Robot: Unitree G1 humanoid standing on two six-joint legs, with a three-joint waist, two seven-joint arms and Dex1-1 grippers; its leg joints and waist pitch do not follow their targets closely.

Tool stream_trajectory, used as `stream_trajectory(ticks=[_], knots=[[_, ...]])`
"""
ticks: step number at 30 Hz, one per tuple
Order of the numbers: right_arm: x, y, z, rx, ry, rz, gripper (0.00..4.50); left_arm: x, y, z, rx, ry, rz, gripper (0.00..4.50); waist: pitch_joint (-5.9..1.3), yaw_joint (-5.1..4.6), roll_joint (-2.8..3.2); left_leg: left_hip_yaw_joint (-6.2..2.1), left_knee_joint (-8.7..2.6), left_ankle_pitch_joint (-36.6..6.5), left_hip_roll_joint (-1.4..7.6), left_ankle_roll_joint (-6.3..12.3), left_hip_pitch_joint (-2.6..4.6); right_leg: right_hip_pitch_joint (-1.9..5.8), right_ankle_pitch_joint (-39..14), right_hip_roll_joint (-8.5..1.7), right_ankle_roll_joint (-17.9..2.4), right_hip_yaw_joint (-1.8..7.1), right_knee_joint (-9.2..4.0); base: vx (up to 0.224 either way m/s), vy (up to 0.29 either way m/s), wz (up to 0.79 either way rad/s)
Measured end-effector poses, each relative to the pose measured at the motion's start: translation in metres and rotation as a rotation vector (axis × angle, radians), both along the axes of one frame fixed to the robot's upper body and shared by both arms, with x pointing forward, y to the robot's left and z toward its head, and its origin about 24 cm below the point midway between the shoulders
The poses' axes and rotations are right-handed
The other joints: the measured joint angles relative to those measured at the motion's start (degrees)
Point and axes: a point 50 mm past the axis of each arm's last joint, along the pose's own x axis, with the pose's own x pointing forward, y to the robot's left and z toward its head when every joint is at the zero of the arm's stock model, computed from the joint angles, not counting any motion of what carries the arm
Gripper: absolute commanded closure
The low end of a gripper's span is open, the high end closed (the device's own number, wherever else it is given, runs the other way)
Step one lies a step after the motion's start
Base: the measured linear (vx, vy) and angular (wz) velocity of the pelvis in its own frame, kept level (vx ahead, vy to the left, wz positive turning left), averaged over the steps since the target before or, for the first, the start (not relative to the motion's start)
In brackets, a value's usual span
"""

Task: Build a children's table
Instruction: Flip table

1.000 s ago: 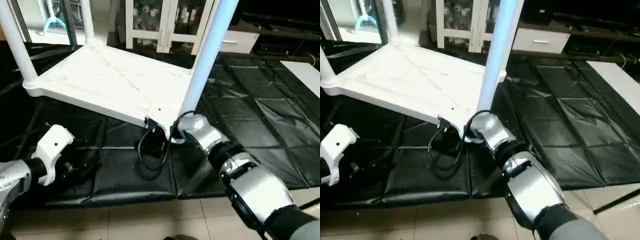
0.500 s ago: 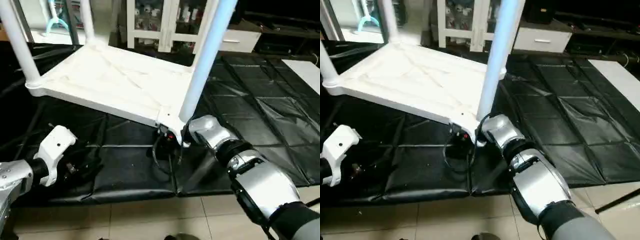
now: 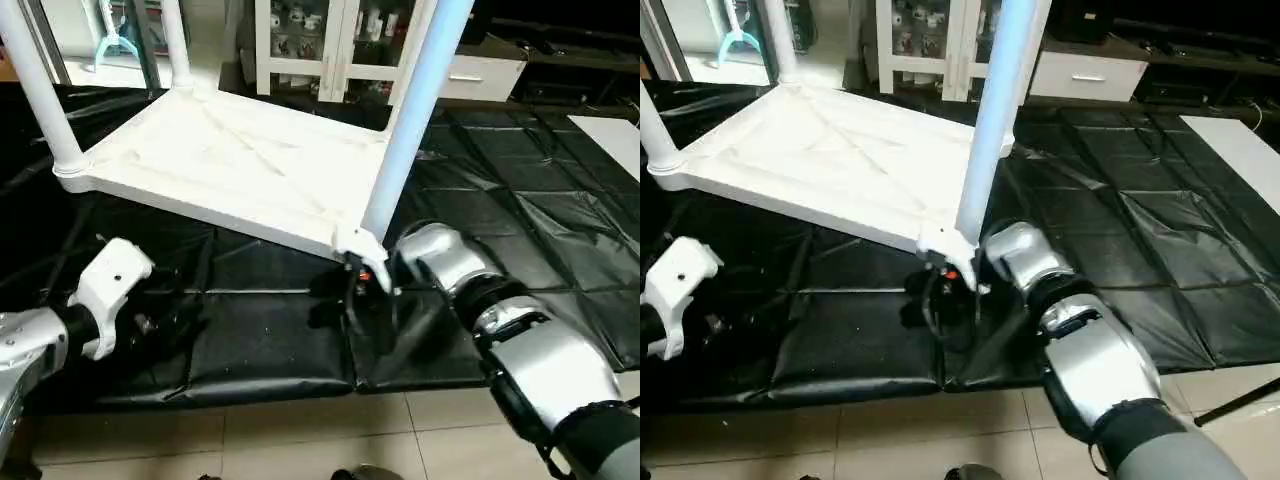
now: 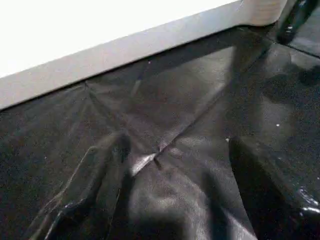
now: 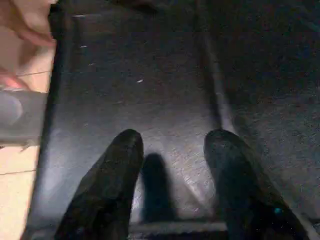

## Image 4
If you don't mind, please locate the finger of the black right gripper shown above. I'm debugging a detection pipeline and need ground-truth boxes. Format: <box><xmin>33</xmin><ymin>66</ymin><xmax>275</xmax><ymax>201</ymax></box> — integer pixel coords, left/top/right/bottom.
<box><xmin>276</xmin><ymin>0</ymin><xmax>320</xmax><ymax>45</ymax></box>

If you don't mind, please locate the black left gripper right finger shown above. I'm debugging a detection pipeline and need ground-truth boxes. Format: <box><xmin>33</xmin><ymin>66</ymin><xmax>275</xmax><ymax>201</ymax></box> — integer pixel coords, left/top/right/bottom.
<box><xmin>227</xmin><ymin>136</ymin><xmax>320</xmax><ymax>240</ymax></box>

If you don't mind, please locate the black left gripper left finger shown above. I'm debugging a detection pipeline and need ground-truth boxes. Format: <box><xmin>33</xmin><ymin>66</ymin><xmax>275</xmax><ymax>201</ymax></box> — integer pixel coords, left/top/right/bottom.
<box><xmin>22</xmin><ymin>131</ymin><xmax>133</xmax><ymax>240</ymax></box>

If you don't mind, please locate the white plastic table top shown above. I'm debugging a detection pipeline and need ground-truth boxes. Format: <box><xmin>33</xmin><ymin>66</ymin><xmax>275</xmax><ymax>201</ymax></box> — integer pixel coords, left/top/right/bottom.
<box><xmin>0</xmin><ymin>0</ymin><xmax>291</xmax><ymax>112</ymax></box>

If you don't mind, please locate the black work mat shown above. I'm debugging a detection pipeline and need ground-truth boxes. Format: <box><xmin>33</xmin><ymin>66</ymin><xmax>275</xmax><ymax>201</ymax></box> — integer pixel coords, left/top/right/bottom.
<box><xmin>0</xmin><ymin>10</ymin><xmax>320</xmax><ymax>240</ymax></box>

